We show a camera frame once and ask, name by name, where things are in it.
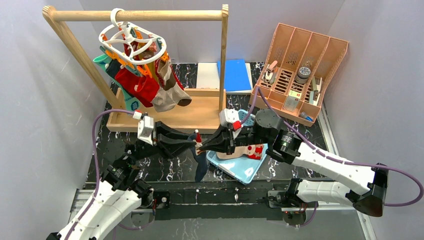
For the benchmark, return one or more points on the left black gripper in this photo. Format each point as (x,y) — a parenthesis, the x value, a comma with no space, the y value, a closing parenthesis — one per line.
(158,140)

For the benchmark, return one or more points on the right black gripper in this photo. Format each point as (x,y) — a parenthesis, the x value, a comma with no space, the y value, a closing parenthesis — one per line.
(228,142)

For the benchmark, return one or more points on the navy sock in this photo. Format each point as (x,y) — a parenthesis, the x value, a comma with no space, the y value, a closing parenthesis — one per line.
(199,156)

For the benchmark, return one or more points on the brown striped sock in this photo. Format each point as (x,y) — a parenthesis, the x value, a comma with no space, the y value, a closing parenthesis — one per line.
(170,83)

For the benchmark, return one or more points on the white sock hanger with clips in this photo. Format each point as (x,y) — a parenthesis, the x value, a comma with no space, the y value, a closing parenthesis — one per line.
(132,46)

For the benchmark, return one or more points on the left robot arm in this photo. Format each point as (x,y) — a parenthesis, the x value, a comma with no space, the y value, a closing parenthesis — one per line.
(118,191)

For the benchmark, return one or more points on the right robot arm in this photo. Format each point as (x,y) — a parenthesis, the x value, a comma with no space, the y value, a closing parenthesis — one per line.
(361,187)

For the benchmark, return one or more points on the beige sock in basket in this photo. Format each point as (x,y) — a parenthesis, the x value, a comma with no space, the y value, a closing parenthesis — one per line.
(251,151)

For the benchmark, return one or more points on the light blue plastic basket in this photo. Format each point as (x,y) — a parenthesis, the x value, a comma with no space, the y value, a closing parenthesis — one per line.
(243,169)

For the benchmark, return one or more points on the wooden clothes rack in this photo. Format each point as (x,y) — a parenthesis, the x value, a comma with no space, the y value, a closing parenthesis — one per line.
(202,113)

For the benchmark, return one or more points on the teal hanging sock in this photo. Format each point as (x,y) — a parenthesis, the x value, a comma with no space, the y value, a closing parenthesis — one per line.
(112,67)

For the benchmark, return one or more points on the long red hanging sock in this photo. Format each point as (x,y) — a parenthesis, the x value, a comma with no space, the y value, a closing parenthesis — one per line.
(144,88)

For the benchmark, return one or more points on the blue folder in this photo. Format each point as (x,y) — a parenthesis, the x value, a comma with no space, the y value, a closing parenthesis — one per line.
(237,77)

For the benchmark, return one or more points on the white board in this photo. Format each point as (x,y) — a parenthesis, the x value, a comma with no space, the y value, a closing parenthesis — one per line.
(208,75)

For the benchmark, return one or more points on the stapler in organizer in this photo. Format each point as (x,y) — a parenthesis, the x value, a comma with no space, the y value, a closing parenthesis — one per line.
(270,72)

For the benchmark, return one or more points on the white small box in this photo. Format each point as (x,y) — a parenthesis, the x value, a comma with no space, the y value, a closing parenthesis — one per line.
(292,100)

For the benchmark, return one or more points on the grey round tin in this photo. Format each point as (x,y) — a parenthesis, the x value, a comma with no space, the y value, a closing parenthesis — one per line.
(302,75)

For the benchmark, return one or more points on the pink desk file organizer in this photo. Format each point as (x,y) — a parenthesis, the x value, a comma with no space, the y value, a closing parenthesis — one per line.
(293,48)

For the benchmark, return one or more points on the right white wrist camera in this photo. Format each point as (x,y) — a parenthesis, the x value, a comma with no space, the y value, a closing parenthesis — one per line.
(230,118)

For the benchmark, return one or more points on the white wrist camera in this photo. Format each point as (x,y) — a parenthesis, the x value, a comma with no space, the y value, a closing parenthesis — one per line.
(230,118)
(145,127)

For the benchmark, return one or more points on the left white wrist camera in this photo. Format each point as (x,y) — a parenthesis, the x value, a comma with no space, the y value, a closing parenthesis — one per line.
(145,127)

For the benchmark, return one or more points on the metal base rail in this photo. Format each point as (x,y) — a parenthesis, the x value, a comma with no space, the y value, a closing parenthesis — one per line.
(183,200)

